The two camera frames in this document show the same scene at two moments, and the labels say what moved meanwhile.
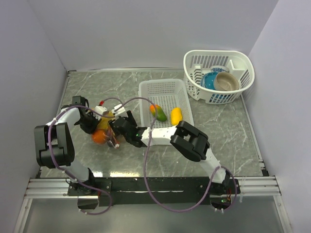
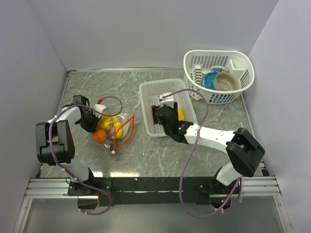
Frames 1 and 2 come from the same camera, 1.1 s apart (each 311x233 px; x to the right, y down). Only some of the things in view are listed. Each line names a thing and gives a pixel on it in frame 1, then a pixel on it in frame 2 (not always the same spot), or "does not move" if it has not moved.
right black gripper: x=130 y=119 to x=155 y=118
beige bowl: x=224 y=81 does not move
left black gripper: x=90 y=130 does not move
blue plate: x=207 y=80 does not move
